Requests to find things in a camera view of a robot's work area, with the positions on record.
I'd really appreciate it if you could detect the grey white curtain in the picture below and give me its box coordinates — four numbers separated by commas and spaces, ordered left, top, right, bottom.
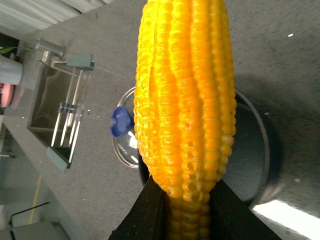
0, 0, 112, 35

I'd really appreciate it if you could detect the glass lid with blue knob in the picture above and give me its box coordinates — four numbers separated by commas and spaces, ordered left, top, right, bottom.
110, 87, 139, 169

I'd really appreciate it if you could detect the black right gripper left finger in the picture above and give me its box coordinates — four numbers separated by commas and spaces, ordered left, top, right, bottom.
109, 177, 165, 240

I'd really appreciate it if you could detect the dark blue pot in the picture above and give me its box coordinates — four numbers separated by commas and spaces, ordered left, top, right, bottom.
138, 88, 282, 211

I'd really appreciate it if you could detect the pink round object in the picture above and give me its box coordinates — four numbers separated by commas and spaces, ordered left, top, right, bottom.
0, 83, 15, 108

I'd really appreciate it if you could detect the yellow corn cob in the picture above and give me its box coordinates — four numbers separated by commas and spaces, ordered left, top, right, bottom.
133, 0, 237, 240

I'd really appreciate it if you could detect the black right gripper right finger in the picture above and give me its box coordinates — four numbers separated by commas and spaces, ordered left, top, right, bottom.
209, 180, 280, 240

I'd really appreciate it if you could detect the grey cylinder container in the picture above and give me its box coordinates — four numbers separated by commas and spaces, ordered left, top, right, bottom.
0, 55, 24, 85

